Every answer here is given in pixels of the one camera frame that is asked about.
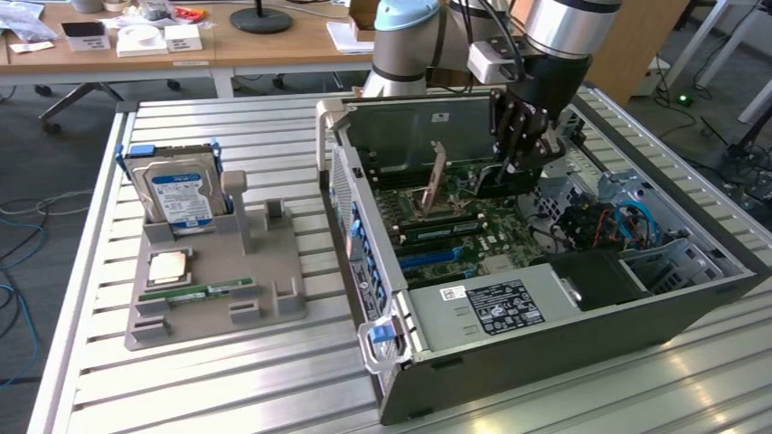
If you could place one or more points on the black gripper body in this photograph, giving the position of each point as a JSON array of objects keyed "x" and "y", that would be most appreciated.
[{"x": 548, "y": 86}]

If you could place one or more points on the black Nvidia graphics card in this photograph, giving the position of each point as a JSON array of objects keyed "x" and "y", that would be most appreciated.
[{"x": 434, "y": 181}]

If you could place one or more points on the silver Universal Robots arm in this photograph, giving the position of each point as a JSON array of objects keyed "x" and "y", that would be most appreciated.
[{"x": 404, "y": 54}]

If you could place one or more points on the metal drive cage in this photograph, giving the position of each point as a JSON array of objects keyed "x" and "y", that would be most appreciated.
[{"x": 572, "y": 194}]

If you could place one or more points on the white box with red button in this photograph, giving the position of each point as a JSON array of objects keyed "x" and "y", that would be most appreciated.
[{"x": 656, "y": 79}]

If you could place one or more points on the green indicator light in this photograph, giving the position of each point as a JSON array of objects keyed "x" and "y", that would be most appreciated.
[{"x": 684, "y": 98}]

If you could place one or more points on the silver chipset heatsink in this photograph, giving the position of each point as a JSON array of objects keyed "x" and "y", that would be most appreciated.
[{"x": 498, "y": 264}]

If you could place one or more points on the blue expansion slot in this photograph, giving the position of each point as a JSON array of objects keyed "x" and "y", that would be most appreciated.
[{"x": 431, "y": 259}]

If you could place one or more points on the white paper stack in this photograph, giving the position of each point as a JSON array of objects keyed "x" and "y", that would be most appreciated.
[{"x": 350, "y": 38}]

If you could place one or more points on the metal disk bay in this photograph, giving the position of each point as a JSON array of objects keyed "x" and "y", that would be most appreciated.
[{"x": 675, "y": 267}]

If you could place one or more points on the brown cardboard box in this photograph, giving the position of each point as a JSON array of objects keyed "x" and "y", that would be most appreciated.
[{"x": 362, "y": 13}]

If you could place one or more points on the grey power supply unit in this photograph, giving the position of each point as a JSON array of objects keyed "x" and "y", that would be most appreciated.
[{"x": 447, "y": 312}]

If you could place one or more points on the wooden desk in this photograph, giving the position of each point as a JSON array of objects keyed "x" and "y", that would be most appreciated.
[{"x": 271, "y": 45}]

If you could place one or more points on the black round lamp base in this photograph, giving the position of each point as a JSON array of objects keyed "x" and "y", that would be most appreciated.
[{"x": 260, "y": 20}]

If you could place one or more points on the open grey PC case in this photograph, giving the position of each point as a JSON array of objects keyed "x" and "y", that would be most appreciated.
[{"x": 543, "y": 361}]

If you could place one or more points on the blue plastic release latch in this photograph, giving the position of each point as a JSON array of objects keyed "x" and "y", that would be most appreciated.
[{"x": 380, "y": 335}]

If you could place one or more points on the hard disk in blue carrier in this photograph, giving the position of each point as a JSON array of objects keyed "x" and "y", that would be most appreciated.
[{"x": 178, "y": 190}]

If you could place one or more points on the grey plastic parts rack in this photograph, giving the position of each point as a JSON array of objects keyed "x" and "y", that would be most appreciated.
[{"x": 223, "y": 271}]

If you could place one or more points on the small white box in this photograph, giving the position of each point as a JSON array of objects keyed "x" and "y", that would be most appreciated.
[{"x": 183, "y": 40}]

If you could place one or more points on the orange red small item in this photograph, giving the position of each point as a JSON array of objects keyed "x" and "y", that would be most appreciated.
[{"x": 190, "y": 14}]

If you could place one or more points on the white box with tape roll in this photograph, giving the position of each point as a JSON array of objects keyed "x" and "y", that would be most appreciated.
[{"x": 142, "y": 45}]

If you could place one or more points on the silver CPU chip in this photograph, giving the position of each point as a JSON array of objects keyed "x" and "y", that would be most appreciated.
[{"x": 168, "y": 267}]

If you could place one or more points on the beige tape roll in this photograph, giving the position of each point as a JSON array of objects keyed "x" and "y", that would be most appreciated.
[{"x": 116, "y": 4}]

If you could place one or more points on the black chair base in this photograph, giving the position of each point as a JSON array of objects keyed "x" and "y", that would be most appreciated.
[{"x": 79, "y": 97}]

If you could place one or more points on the white box with black top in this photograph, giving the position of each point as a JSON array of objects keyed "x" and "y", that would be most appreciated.
[{"x": 87, "y": 38}]

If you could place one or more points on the grey cup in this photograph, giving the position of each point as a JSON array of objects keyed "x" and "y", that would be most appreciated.
[{"x": 88, "y": 5}]

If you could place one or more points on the white paper tag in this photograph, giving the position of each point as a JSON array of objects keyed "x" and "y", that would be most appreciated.
[{"x": 30, "y": 47}]

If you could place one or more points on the clear plastic bag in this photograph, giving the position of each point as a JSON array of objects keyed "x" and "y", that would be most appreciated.
[{"x": 24, "y": 20}]

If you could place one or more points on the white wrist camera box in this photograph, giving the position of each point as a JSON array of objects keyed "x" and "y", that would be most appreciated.
[{"x": 488, "y": 63}]

